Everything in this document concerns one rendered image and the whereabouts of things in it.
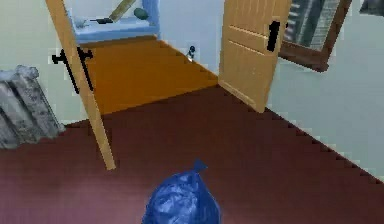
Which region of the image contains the grey ribbed radiator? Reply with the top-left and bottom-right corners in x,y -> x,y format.
0,64 -> 67,150

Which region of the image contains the light wooden room door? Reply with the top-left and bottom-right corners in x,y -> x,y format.
45,0 -> 117,171

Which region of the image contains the blue tied rubbish bag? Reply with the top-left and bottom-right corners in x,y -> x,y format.
141,159 -> 222,224

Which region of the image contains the black flat object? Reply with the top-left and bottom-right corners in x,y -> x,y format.
89,17 -> 114,25

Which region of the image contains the light wooden panelled door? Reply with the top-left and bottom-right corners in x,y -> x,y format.
218,0 -> 293,114

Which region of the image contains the dark green round object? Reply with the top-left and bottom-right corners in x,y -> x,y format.
133,7 -> 150,21

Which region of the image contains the black door lever handle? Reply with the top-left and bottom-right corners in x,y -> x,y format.
266,20 -> 281,53

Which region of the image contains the small grey white object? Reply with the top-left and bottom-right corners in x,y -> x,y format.
73,18 -> 89,29

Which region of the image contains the brown framed wall picture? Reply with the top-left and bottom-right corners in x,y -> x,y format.
278,0 -> 353,73

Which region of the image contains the light blue shelf unit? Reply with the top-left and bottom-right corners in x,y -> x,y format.
68,0 -> 162,45

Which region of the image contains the tan wooden stick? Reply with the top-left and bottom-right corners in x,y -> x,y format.
108,0 -> 137,23

